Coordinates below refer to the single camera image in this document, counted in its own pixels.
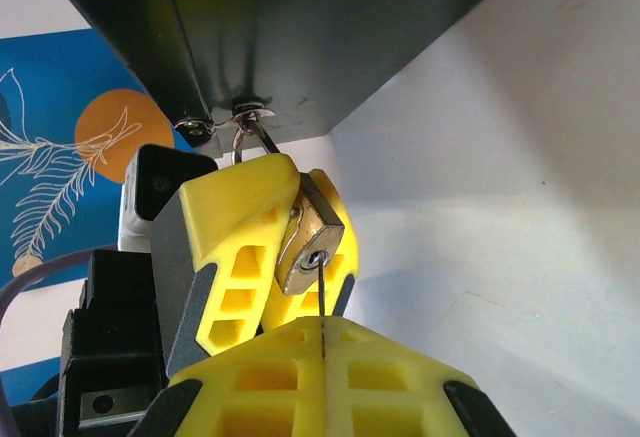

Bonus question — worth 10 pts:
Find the metal box hasp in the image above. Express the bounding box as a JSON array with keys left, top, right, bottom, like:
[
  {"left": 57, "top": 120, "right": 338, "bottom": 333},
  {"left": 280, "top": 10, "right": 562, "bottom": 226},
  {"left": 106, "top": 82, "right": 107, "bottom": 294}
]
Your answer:
[{"left": 173, "top": 96, "right": 277, "bottom": 139}]

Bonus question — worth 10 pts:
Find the small metal key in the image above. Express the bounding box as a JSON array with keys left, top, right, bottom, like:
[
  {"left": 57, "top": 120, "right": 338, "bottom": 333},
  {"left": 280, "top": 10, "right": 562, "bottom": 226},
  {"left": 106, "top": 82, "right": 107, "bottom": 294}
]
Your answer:
[{"left": 308, "top": 250, "right": 329, "bottom": 319}]

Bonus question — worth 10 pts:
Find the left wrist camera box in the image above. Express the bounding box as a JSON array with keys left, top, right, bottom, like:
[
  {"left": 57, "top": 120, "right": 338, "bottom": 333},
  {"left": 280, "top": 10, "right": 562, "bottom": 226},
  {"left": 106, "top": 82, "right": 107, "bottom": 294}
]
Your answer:
[{"left": 116, "top": 143, "right": 220, "bottom": 254}]

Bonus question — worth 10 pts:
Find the starry night painted tin box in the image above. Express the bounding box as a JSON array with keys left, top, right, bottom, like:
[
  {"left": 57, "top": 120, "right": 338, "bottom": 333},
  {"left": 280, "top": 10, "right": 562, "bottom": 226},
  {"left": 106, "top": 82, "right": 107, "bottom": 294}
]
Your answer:
[{"left": 33, "top": 0, "right": 532, "bottom": 149}]

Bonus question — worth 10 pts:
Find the small brass padlock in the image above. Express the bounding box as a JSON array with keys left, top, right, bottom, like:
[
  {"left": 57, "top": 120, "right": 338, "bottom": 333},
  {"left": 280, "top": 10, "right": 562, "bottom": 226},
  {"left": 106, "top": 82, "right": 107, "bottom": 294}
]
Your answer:
[{"left": 231, "top": 110, "right": 347, "bottom": 296}]

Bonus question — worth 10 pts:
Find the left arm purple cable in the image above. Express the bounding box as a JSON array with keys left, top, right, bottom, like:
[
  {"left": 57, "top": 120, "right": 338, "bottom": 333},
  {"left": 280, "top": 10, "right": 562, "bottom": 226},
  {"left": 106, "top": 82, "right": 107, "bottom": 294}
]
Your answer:
[{"left": 0, "top": 248, "right": 94, "bottom": 437}]

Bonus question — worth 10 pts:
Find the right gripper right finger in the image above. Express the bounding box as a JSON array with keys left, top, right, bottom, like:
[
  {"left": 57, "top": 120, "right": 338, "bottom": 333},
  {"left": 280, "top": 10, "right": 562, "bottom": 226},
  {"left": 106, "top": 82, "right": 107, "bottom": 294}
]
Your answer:
[{"left": 319, "top": 315, "right": 519, "bottom": 437}]

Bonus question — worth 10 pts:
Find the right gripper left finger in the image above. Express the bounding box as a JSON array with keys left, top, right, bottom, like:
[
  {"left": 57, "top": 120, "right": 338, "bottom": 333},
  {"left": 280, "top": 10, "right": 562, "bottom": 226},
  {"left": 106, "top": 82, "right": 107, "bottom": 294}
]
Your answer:
[{"left": 128, "top": 316, "right": 327, "bottom": 437}]

